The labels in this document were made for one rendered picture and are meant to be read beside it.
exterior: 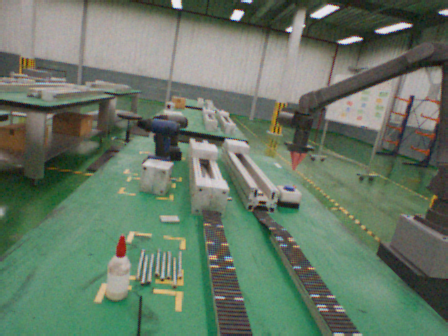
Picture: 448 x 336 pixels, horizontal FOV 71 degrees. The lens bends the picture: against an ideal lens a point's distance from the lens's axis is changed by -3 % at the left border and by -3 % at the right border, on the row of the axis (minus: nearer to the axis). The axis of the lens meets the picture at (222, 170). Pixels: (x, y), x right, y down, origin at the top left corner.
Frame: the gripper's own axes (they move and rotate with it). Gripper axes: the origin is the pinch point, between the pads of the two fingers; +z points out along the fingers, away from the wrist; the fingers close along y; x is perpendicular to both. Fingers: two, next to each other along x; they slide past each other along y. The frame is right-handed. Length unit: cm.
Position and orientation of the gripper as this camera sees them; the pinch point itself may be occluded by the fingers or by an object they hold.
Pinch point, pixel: (293, 168)
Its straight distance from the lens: 123.4
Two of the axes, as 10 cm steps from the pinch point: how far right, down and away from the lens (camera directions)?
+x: 0.9, 2.6, -9.6
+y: -9.8, -1.5, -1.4
